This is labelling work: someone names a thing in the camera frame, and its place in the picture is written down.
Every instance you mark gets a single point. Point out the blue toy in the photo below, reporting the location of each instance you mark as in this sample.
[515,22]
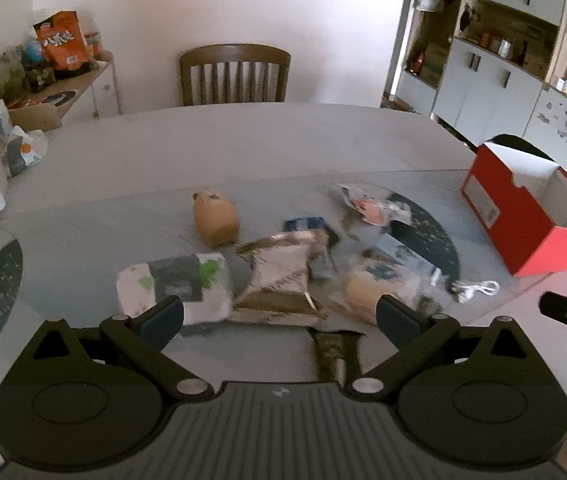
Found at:
[32,54]

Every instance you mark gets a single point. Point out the brown cardboard box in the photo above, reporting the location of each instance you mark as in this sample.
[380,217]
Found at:
[38,116]

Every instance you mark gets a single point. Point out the red can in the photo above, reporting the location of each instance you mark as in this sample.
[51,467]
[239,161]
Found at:
[92,44]

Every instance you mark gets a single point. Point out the red cardboard box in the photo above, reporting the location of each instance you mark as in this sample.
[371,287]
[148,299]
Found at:
[513,220]

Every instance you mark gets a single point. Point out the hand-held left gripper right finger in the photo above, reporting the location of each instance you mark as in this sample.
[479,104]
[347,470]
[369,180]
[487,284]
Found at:
[393,317]

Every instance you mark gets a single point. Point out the grey round table desktop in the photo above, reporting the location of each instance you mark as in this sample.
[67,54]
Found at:
[213,150]

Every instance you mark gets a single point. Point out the tan plush toy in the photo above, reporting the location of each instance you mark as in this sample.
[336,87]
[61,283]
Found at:
[216,215]

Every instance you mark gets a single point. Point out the dark brown snack packet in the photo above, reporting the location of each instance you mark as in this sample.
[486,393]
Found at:
[276,272]

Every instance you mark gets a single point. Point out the clear packet with pink snack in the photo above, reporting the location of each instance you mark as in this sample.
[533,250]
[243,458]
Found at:
[373,205]

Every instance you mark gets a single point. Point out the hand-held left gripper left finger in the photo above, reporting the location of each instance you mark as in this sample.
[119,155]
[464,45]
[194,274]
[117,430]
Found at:
[163,317]

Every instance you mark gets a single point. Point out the blue snack packet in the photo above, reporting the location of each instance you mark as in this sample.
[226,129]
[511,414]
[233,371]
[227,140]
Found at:
[308,223]

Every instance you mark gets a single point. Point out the black seat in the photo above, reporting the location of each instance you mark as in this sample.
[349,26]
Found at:
[518,142]

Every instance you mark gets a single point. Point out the white storage cupboard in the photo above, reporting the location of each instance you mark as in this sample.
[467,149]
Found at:
[488,90]

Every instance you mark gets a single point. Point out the orange snack bag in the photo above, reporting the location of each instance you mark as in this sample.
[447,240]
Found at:
[63,42]

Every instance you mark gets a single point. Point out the white patterned tissue pack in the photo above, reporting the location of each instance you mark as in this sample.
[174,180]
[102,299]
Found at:
[163,280]

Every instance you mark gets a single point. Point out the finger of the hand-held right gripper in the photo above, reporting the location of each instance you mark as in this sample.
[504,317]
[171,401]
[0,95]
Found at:
[561,307]

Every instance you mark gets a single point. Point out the bread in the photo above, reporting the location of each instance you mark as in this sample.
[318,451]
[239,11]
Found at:
[378,280]

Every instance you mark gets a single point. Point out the printed plastic bag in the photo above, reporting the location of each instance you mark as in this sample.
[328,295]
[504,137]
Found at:
[23,152]

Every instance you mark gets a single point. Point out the brown wooden chair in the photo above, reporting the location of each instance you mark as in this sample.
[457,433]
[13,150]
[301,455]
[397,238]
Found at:
[233,52]

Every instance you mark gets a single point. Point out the white side cabinet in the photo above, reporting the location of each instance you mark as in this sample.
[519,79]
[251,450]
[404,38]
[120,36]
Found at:
[103,90]

